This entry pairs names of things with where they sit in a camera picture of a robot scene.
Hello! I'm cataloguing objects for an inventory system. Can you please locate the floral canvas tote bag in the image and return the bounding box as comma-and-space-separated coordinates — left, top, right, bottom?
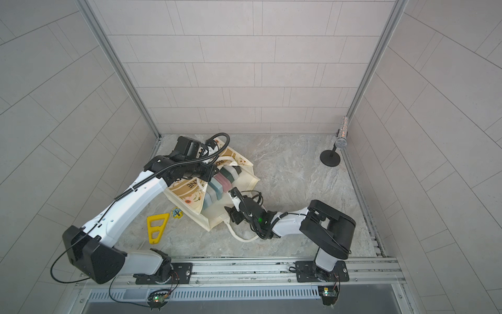
163, 147, 260, 232

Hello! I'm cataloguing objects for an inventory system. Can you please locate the pink translucent pencil case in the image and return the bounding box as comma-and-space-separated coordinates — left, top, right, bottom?
213, 173, 232, 192

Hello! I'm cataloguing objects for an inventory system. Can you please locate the teal translucent pencil case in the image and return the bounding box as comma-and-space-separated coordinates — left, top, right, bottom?
206, 184, 222, 203

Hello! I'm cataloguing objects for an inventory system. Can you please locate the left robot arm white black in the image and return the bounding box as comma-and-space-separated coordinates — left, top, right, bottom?
62, 154, 218, 284

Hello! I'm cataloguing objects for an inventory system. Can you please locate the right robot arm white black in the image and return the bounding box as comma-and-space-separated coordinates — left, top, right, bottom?
225, 187, 356, 283

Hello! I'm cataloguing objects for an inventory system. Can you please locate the pale mint pencil case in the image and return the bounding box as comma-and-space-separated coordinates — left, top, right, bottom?
209, 178, 224, 197

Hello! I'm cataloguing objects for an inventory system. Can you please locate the dark green pencil case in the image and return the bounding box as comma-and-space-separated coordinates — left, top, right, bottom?
220, 167, 239, 183

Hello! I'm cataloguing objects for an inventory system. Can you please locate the white glossy tin pencil case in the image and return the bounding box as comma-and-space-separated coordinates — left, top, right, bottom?
202, 194, 213, 210

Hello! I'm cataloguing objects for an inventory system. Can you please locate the small round yellow sticker toy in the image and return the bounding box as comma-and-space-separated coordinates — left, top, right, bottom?
171, 207, 184, 219

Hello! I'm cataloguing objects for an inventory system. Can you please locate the yellow triangular plastic tool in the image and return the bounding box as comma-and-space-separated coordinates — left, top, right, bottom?
146, 213, 170, 245

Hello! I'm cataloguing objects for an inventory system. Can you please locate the glitter microphone on stand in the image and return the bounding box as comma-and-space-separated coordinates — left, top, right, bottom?
320, 116, 349, 167

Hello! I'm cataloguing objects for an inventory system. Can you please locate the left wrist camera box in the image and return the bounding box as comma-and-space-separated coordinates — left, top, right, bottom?
170, 136, 203, 162

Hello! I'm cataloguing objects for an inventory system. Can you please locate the aluminium mounting rail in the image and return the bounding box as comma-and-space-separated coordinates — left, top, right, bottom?
76, 256, 405, 289

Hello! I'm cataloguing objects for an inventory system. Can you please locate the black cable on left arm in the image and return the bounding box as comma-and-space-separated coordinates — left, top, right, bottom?
50, 132, 231, 284

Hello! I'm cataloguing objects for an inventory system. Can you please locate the right circuit board with wires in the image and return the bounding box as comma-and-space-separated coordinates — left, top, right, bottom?
318, 285, 339, 306

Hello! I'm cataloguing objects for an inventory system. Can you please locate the circuit board with wires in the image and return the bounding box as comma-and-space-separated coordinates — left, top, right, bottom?
147, 289, 171, 311
318, 285, 339, 306

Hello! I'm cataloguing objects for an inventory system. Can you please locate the left circuit board with wires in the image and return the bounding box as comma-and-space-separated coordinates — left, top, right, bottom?
147, 289, 171, 311

